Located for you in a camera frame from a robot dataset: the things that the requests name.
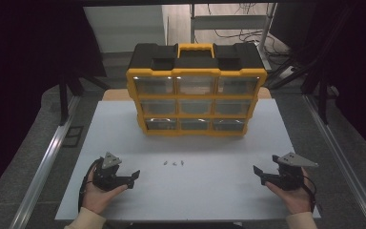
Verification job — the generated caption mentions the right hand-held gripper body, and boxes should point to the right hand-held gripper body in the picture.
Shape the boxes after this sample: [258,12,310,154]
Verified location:
[272,152,319,192]

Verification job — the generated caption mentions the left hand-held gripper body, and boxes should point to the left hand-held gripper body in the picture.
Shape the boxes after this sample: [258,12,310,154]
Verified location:
[91,152,134,192]

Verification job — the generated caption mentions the yellow black organizer cabinet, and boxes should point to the yellow black organizer cabinet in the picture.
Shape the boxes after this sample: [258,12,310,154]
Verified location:
[126,42,268,137]

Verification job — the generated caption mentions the person's right hand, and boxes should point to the person's right hand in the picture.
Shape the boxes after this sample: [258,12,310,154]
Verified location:
[264,168,315,216]

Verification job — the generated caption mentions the person's left hand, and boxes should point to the person's left hand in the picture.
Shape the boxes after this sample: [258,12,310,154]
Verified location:
[81,166,129,215]

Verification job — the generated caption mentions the set of clear plastic drawers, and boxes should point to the set of clear plastic drawers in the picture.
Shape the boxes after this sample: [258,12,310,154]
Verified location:
[132,75,260,132]

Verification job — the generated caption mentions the black metal stand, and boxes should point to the black metal stand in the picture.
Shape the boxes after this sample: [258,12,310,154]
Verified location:
[268,56,331,125]
[58,71,111,127]

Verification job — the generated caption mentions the white power strip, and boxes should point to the white power strip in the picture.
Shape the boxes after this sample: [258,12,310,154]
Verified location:
[279,66,297,80]

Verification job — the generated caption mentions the dark curtain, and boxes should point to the dark curtain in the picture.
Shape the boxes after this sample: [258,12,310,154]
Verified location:
[0,0,107,204]
[299,0,366,163]

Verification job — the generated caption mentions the white cabinet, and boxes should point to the white cabinet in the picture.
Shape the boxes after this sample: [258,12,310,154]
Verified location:
[83,4,168,53]

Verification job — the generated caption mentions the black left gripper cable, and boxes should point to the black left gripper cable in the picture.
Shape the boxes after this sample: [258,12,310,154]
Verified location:
[77,157,103,213]

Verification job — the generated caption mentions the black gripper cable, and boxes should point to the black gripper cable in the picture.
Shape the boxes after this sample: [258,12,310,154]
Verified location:
[77,157,103,213]
[301,175,318,214]

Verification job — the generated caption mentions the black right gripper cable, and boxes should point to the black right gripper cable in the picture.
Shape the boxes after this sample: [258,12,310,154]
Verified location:
[301,175,318,214]

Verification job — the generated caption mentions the aluminium rail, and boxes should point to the aluminium rail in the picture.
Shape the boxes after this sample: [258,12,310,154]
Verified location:
[9,94,81,229]
[303,94,366,229]

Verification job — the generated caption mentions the black floor frame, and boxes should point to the black floor frame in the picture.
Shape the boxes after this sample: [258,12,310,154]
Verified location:
[61,126,84,148]

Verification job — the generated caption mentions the black floor cables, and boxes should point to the black floor cables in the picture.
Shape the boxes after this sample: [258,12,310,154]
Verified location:
[207,3,289,60]

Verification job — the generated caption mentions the yellow carry handle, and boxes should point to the yellow carry handle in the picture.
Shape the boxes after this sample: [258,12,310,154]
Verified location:
[177,43,216,59]

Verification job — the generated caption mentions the grey metal shelf frame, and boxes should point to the grey metal shelf frame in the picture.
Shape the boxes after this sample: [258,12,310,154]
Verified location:
[190,3,278,51]

